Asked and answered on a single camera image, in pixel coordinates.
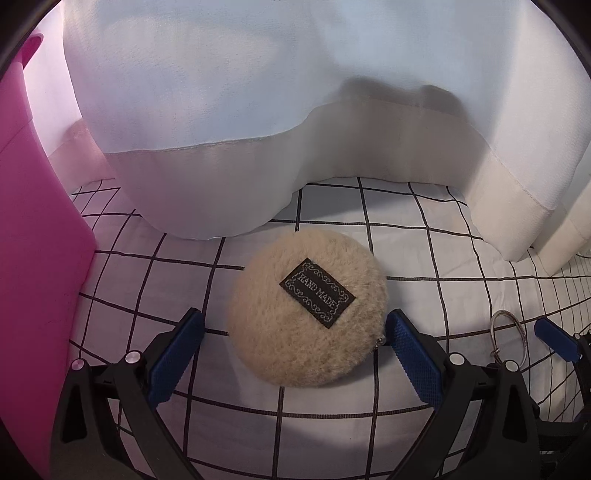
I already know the checked white bed sheet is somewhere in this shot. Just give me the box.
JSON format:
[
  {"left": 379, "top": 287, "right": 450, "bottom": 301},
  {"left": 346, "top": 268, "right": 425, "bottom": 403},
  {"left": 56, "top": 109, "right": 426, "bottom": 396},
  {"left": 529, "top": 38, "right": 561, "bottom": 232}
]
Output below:
[{"left": 48, "top": 178, "right": 591, "bottom": 480}]

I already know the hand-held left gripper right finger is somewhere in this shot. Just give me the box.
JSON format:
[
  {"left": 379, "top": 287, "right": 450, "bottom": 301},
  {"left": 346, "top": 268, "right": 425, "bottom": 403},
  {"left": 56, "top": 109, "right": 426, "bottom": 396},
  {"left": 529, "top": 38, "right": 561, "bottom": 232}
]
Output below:
[{"left": 385, "top": 308, "right": 541, "bottom": 480}]

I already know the metal key ring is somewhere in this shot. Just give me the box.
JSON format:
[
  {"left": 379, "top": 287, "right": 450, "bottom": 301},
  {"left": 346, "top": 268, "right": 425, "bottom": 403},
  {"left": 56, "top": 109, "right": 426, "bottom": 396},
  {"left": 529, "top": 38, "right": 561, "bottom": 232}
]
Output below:
[{"left": 489, "top": 310, "right": 530, "bottom": 365}]

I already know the beige fluffy round pouch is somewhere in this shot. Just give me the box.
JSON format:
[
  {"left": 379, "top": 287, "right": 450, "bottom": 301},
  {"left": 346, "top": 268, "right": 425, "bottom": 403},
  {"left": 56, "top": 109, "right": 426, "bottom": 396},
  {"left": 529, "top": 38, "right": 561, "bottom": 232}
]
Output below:
[{"left": 227, "top": 229, "right": 391, "bottom": 386}]

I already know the pink plastic bin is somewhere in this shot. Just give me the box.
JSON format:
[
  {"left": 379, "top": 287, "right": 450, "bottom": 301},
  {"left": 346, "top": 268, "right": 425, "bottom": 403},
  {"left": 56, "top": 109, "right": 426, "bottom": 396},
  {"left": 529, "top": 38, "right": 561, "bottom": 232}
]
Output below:
[{"left": 0, "top": 34, "right": 98, "bottom": 467}]

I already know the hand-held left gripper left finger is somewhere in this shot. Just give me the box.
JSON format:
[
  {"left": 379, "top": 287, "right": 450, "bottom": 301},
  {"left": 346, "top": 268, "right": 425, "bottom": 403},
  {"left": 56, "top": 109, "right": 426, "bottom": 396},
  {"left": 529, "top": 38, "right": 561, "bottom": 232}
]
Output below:
[{"left": 50, "top": 308, "right": 205, "bottom": 480}]

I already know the white curtain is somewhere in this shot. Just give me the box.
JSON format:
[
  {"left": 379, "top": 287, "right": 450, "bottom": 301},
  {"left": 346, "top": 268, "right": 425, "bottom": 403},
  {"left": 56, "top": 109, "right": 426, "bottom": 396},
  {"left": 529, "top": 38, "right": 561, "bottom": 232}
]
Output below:
[{"left": 28, "top": 0, "right": 591, "bottom": 278}]

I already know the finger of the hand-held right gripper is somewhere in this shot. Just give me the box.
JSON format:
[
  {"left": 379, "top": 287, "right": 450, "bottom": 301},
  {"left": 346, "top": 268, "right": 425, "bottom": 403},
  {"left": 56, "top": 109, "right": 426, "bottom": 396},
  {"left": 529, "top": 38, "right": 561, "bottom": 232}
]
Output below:
[
  {"left": 534, "top": 318, "right": 591, "bottom": 372},
  {"left": 538, "top": 401, "right": 591, "bottom": 480}
]

